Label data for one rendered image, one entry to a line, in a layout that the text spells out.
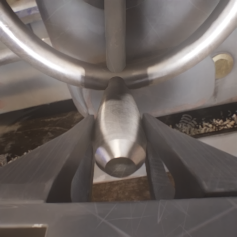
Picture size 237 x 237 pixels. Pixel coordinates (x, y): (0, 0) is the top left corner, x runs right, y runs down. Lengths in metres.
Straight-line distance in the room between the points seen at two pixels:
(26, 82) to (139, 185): 0.56
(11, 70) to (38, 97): 0.07
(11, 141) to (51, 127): 0.10
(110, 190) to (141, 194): 0.12
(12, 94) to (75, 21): 0.30
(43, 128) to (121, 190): 0.43
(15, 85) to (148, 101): 0.31
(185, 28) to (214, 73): 0.06
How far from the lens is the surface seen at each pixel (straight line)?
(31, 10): 0.33
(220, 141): 0.34
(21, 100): 0.50
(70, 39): 0.24
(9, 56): 0.36
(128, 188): 0.85
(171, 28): 0.24
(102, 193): 0.86
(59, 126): 0.52
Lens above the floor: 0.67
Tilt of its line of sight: 34 degrees down
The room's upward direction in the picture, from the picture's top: 15 degrees counter-clockwise
